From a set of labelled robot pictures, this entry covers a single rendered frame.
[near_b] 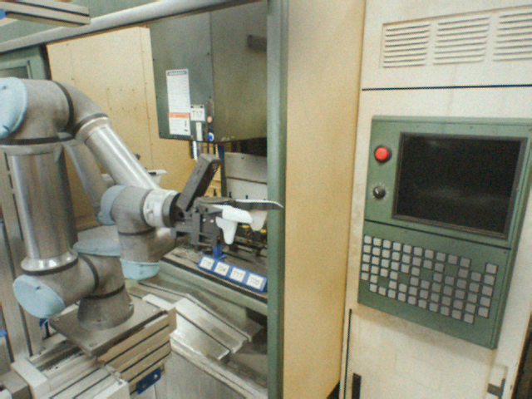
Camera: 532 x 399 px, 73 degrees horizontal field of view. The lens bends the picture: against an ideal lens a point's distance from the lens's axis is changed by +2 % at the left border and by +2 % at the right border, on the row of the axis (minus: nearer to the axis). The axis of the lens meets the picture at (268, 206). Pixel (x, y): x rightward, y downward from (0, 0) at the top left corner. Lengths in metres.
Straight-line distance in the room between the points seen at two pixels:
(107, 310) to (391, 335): 1.00
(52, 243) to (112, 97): 2.12
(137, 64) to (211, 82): 1.43
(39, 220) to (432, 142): 1.06
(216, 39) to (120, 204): 1.18
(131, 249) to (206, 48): 1.20
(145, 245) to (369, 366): 1.13
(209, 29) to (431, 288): 1.37
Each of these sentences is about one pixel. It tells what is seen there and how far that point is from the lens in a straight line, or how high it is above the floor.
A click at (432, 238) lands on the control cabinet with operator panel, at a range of 1.25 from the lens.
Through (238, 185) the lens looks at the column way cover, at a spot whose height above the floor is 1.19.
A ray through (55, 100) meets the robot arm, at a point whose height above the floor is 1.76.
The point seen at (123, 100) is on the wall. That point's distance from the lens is 3.02.
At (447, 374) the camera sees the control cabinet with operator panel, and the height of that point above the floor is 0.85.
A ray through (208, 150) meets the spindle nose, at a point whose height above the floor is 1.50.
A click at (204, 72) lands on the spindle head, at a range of 1.79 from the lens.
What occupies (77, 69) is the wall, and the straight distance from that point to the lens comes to 2.88.
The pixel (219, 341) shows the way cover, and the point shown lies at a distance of 1.76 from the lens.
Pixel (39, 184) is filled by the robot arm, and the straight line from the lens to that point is 0.92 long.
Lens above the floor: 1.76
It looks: 16 degrees down
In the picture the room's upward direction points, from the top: straight up
